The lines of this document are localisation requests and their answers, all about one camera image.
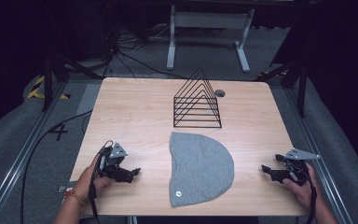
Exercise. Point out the yellow black hazard tape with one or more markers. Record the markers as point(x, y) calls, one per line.
point(37, 90)

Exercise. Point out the grey beanie hat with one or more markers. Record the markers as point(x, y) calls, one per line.
point(199, 169)

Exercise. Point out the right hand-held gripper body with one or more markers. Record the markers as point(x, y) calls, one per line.
point(295, 169)

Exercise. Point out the person's right hand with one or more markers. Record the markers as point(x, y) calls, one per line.
point(304, 193)

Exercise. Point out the white metal table frame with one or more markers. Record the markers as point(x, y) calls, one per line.
point(209, 20)

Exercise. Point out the black metal stand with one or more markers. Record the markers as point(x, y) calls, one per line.
point(47, 84)
point(301, 90)

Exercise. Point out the person's left hand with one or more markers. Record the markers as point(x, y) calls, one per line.
point(88, 183)

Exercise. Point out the aluminium rail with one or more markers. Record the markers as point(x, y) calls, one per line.
point(15, 165)
point(320, 149)

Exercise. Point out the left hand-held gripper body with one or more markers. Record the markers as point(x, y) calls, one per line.
point(115, 169)

